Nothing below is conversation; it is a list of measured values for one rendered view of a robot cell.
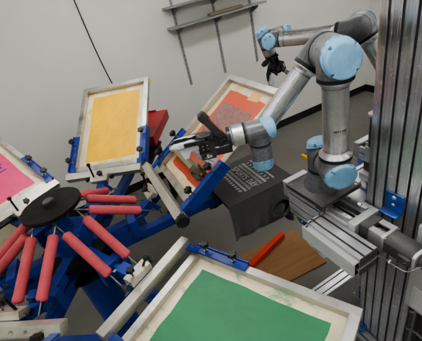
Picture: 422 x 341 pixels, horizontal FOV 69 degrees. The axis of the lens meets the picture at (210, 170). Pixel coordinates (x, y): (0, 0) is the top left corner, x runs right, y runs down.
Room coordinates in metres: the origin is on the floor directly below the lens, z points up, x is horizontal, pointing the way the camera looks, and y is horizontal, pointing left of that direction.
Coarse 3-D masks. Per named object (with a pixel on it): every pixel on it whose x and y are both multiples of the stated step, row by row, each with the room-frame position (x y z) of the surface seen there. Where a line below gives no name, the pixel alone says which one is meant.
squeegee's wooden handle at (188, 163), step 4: (176, 152) 1.66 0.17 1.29; (180, 156) 1.60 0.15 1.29; (184, 160) 1.53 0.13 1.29; (188, 160) 1.52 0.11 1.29; (188, 164) 1.48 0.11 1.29; (192, 164) 1.47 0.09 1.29; (192, 168) 1.44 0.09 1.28; (196, 168) 1.45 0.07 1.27; (196, 172) 1.45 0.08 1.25; (200, 172) 1.46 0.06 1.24
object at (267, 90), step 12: (228, 84) 2.02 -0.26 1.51; (240, 84) 1.89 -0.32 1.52; (252, 84) 1.77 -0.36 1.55; (216, 96) 1.98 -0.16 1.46; (204, 108) 1.96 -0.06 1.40; (192, 120) 1.95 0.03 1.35; (168, 156) 1.85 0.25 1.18; (228, 156) 1.40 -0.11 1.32; (168, 168) 1.76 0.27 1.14; (180, 192) 1.44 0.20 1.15
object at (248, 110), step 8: (240, 104) 1.75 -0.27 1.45; (248, 104) 1.70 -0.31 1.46; (256, 104) 1.64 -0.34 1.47; (264, 104) 1.59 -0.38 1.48; (240, 112) 1.68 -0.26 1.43; (248, 112) 1.63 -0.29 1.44; (256, 112) 1.58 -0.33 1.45; (232, 120) 1.68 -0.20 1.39; (240, 120) 1.62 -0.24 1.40; (248, 120) 1.57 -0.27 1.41; (224, 128) 1.68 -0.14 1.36; (200, 160) 1.60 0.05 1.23; (192, 176) 1.53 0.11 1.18; (192, 184) 1.47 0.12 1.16
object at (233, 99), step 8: (232, 96) 1.89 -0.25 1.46; (240, 96) 1.82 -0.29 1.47; (224, 104) 1.88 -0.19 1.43; (232, 104) 1.81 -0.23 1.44; (216, 112) 1.88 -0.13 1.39; (224, 112) 1.81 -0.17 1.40; (232, 112) 1.74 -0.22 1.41; (216, 120) 1.80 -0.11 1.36; (224, 120) 1.74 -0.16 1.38; (200, 128) 1.88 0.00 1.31; (192, 152) 1.72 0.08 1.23; (176, 160) 1.78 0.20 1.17; (184, 168) 1.65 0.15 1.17
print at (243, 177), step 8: (232, 168) 1.86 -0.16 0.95; (240, 168) 1.83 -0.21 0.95; (248, 168) 1.81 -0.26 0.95; (224, 176) 1.79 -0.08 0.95; (232, 176) 1.77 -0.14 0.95; (240, 176) 1.74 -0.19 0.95; (248, 176) 1.72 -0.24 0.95; (256, 176) 1.70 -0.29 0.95; (264, 176) 1.67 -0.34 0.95; (272, 176) 1.65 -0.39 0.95; (232, 184) 1.67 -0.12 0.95; (240, 184) 1.65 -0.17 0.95; (248, 184) 1.63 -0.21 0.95; (256, 184) 1.61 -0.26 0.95; (240, 192) 1.57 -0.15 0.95
